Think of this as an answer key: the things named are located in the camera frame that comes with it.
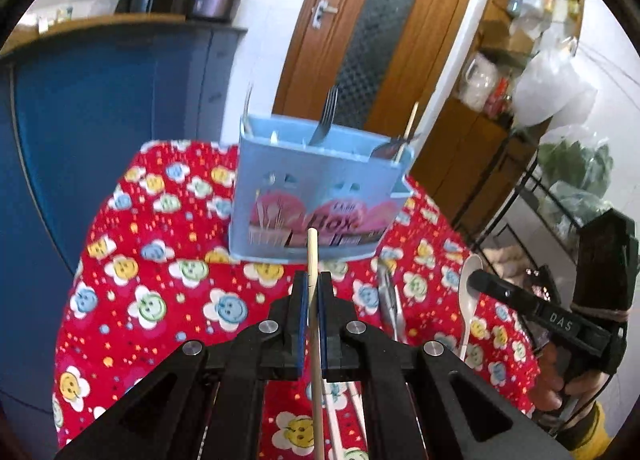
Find wooden chopstick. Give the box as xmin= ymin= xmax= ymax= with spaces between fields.
xmin=394 ymin=102 xmax=420 ymax=163
xmin=306 ymin=228 xmax=326 ymax=460

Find person's right forearm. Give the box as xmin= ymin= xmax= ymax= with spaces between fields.
xmin=555 ymin=400 xmax=613 ymax=456

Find bag of green vegetables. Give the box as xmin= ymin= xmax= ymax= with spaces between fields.
xmin=537 ymin=127 xmax=616 ymax=221

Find wooden door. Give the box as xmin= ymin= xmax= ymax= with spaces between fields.
xmin=272 ymin=0 xmax=485 ymax=141

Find pile of eggs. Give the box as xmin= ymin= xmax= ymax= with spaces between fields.
xmin=482 ymin=245 xmax=531 ymax=273

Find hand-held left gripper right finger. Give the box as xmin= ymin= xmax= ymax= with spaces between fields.
xmin=317 ymin=272 xmax=576 ymax=460

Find metal door handle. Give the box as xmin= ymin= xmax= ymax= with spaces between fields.
xmin=311 ymin=0 xmax=338 ymax=30

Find metal utensil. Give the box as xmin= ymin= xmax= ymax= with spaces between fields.
xmin=377 ymin=262 xmax=408 ymax=341

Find wooden shelf unit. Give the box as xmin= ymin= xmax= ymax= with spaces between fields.
xmin=410 ymin=0 xmax=586 ymax=235

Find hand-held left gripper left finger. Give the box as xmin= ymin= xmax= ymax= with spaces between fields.
xmin=52 ymin=272 xmax=311 ymax=460

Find cardboard box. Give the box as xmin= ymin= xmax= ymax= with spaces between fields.
xmin=502 ymin=22 xmax=538 ymax=53

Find red bottles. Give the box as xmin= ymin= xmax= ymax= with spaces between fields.
xmin=482 ymin=77 xmax=516 ymax=118

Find blue base cabinet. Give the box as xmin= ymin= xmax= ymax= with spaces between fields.
xmin=0 ymin=14 xmax=248 ymax=416

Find white plastic bag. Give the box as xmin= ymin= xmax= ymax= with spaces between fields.
xmin=515 ymin=47 xmax=598 ymax=128

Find white plastic spoon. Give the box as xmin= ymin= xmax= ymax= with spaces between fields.
xmin=457 ymin=254 xmax=485 ymax=362

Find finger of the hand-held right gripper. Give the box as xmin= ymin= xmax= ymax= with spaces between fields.
xmin=469 ymin=269 xmax=551 ymax=325

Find dark rice cooker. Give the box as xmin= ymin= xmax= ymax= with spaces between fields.
xmin=181 ymin=0 xmax=243 ymax=23

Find person's right hand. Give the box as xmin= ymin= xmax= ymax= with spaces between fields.
xmin=530 ymin=340 xmax=608 ymax=413

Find light blue utensil box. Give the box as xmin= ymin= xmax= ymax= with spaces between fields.
xmin=229 ymin=112 xmax=416 ymax=263

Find white kettle in plastic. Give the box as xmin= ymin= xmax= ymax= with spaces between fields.
xmin=457 ymin=52 xmax=501 ymax=113

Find black wire rack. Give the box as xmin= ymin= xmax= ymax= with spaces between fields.
xmin=470 ymin=135 xmax=616 ymax=291

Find red floral tablecloth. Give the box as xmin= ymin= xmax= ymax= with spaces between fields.
xmin=52 ymin=140 xmax=541 ymax=460

